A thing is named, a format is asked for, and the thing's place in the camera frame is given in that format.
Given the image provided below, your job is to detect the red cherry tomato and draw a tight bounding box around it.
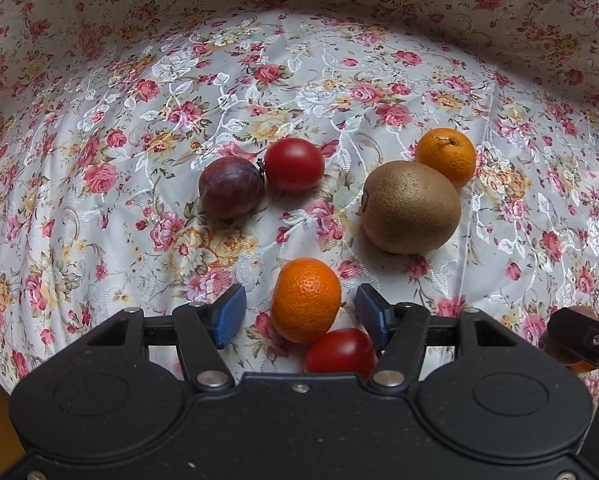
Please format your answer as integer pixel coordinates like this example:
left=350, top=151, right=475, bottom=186
left=264, top=138, right=325, bottom=192
left=303, top=328, right=377, bottom=380

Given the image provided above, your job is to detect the brown kiwi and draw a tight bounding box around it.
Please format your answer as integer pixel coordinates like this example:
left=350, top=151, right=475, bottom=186
left=360, top=160, right=462, bottom=255

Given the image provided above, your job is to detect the dark purple round plum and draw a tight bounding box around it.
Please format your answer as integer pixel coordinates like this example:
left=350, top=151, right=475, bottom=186
left=198, top=156, right=264, bottom=219

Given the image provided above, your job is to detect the orange mandarin with stem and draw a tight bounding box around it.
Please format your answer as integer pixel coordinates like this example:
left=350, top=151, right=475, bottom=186
left=414, top=128, right=477, bottom=188

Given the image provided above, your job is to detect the dark red plum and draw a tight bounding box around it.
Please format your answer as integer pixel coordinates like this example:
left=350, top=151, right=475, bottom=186
left=539, top=304, right=599, bottom=368

